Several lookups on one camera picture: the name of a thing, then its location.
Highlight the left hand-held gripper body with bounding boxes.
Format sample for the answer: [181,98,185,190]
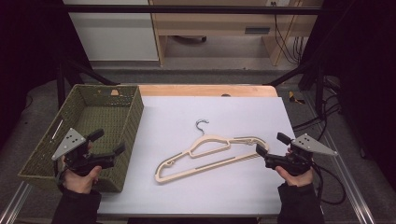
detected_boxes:
[50,128,117,177]

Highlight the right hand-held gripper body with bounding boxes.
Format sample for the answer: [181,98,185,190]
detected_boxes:
[263,133,339,177]

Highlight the green woven basket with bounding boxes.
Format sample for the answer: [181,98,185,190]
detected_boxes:
[18,84,145,193]

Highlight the person's right hand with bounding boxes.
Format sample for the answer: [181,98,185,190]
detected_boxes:
[275,148,314,188]

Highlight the person's left hand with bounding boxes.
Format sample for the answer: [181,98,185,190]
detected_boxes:
[60,141,103,194]

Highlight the yellow and black tool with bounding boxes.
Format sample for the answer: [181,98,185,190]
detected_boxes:
[288,91,306,105]

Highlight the black metal stand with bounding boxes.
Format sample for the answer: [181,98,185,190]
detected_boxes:
[55,58,121,109]
[264,59,327,117]

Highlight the white table sheet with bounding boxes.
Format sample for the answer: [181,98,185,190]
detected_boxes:
[96,95,297,217]

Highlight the black curtain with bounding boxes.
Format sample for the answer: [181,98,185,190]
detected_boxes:
[299,0,396,182]
[0,0,92,148]

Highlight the white cabinet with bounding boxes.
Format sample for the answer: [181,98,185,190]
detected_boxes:
[64,0,160,62]

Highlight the light wooden desk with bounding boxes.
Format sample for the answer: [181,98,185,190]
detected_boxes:
[148,0,323,67]

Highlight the black metal crossbar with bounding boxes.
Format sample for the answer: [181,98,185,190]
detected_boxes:
[64,4,323,16]

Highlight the black floor cables bundle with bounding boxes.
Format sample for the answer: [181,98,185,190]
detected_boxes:
[292,76,343,133]

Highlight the aluminium rail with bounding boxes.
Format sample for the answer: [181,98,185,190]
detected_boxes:
[302,92,376,224]
[0,181,33,224]

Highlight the black floor cable loop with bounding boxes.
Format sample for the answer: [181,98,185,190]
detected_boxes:
[320,166,347,206]

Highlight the black hanging desk cables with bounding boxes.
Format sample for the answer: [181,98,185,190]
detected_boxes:
[271,1,304,65]

